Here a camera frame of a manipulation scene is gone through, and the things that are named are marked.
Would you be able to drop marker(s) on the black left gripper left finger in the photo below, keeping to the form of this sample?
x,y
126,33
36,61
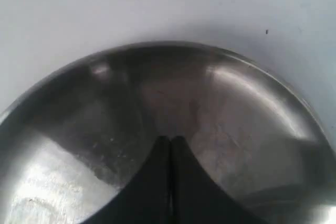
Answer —
x,y
146,197

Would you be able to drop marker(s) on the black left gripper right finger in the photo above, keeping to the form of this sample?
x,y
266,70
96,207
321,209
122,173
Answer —
x,y
196,198

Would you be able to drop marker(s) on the round stainless steel plate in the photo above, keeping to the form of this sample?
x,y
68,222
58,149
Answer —
x,y
73,141

